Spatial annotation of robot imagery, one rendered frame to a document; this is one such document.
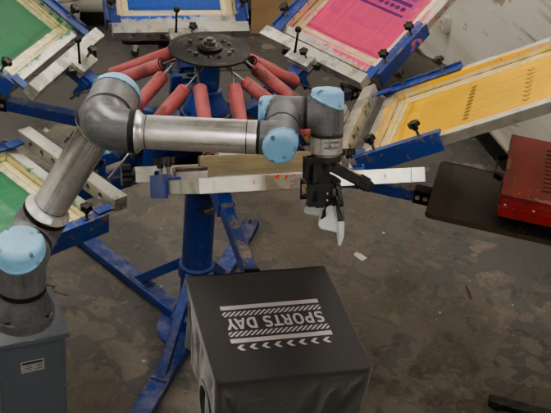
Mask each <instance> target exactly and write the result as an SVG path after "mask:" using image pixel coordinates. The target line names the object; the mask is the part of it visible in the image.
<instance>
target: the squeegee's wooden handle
mask: <svg viewBox="0 0 551 413"><path fill-rule="evenodd" d="M303 155H311V153H310V151H297V152H296V154H295V156H294V158H293V159H292V160H291V161H288V162H286V163H284V164H276V163H273V162H271V161H268V160H267V159H266V157H265V156H264V155H260V154H226V155H208V156H198V166H208V169H207V174H208V178H211V177H213V176H229V175H260V174H277V173H293V172H303Z"/></svg>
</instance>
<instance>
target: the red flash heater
mask: <svg viewBox="0 0 551 413"><path fill-rule="evenodd" d="M503 173H504V176H503V184H502V187H501V192H500V194H499V202H498V206H499V209H498V213H497V216H502V217H506V218H509V219H514V220H520V221H524V222H528V223H532V224H536V225H543V226H546V227H550V228H551V142H548V141H544V140H539V139H535V138H527V137H523V136H520V135H515V134H512V137H511V140H510V144H509V149H508V158H507V161H506V167H505V171H504V172H503Z"/></svg>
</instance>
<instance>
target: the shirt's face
mask: <svg viewBox="0 0 551 413"><path fill-rule="evenodd" d="M188 279H189V284H190V287H191V290H192V293H193V296H194V301H195V304H196V307H197V310H198V315H199V318H200V321H201V324H202V327H203V332H204V335H205V339H206V341H207V346H208V349H209V352H210V355H211V359H212V364H213V366H214V369H215V372H216V377H217V379H218V380H219V381H221V382H227V381H235V380H244V379H259V378H267V377H276V376H284V375H292V374H307V373H316V372H323V371H332V370H347V369H355V368H363V367H368V366H370V362H369V360H368V359H367V356H366V353H365V352H364V350H363V348H362V345H361V343H360V342H359V340H358V338H357V335H356V333H355V331H354V329H353V327H352V325H351V323H350V321H349V319H348V316H347V314H346V312H345V310H344V308H343V306H342V304H341V302H340V299H339V297H338V295H337V293H336V291H335V289H334V287H333V285H332V283H331V281H330V278H329V276H328V274H327V273H326V270H325V268H324V266H316V267H305V268H294V269H283V270H262V271H251V272H239V273H229V274H218V275H196V276H188ZM312 297H316V299H317V301H318V302H319V304H320V307H321V309H322V311H323V313H324V316H325V318H326V320H327V323H328V325H329V326H330V330H331V332H332V334H333V335H334V337H335V341H336V343H321V344H312V345H303V346H295V347H278V348H269V349H261V350H252V351H243V352H234V350H233V347H232V344H231V341H230V337H229V334H228V332H227V329H226V326H225V321H224V319H223V316H222V314H221V309H220V306H224V305H234V304H244V303H254V302H272V301H282V300H292V299H302V298H312Z"/></svg>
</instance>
